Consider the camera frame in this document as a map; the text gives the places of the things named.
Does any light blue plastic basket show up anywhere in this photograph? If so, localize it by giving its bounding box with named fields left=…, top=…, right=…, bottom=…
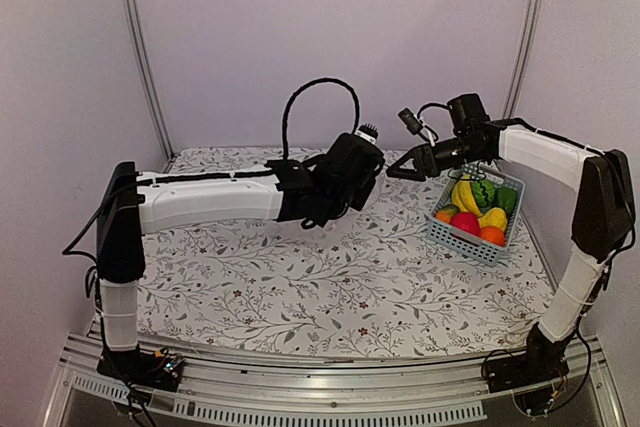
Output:
left=427, top=164, right=525, bottom=266

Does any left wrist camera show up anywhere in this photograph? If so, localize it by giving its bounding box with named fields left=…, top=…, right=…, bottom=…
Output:
left=354, top=124, right=378, bottom=144

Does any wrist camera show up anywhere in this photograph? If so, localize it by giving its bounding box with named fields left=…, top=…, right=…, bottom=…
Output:
left=354, top=124, right=378, bottom=144
left=398, top=108, right=439, bottom=145

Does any yellow toy banana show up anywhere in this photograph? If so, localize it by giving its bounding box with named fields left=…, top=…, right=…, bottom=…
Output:
left=451, top=175, right=482, bottom=217

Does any aluminium front rail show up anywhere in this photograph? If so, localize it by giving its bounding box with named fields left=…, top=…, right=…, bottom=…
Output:
left=43, top=330, right=631, bottom=426

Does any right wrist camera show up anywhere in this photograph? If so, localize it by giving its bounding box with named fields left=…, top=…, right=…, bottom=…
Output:
left=398, top=108, right=439, bottom=145

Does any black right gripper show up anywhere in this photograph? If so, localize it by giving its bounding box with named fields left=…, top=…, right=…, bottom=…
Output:
left=388, top=134, right=487, bottom=181

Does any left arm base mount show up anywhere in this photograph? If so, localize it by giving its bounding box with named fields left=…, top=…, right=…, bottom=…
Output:
left=97, top=341, right=185, bottom=392

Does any green toy bell pepper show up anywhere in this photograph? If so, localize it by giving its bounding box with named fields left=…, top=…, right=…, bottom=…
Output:
left=494, top=187, right=518, bottom=215

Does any red toy apple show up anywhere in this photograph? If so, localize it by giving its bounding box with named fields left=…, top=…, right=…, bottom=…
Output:
left=450, top=212, right=481, bottom=236

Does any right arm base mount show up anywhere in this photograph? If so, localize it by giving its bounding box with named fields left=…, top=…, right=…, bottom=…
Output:
left=481, top=349, right=569, bottom=418

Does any green orange toy mango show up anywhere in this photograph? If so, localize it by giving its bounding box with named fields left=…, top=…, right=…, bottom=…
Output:
left=434, top=204, right=460, bottom=224

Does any aluminium frame post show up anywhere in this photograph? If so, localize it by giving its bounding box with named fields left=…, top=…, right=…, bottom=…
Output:
left=122, top=0, right=175, bottom=161
left=502, top=0, right=543, bottom=118

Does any left aluminium frame post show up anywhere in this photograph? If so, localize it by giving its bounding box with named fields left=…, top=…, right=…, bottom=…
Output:
left=122, top=0, right=175, bottom=161

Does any green toy watermelon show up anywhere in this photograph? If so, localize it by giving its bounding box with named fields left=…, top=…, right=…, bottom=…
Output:
left=471, top=179, right=496, bottom=208

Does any right aluminium frame post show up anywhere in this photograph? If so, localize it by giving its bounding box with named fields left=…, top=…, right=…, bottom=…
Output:
left=502, top=0, right=543, bottom=118

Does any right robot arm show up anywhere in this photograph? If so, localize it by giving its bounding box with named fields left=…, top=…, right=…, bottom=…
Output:
left=387, top=93, right=636, bottom=383

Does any left black looped cable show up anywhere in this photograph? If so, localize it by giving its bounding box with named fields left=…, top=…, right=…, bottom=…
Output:
left=281, top=77, right=362, bottom=160

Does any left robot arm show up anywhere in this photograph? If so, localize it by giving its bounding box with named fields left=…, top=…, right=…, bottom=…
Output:
left=96, top=124, right=384, bottom=381

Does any orange toy orange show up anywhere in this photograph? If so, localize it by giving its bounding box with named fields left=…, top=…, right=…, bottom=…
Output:
left=479, top=226, right=506, bottom=247

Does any floral patterned table mat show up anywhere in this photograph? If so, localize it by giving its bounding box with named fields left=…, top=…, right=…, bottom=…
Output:
left=106, top=176, right=553, bottom=358

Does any yellow toy bell pepper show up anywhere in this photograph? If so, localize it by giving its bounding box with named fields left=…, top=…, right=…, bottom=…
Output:
left=478, top=207, right=508, bottom=232

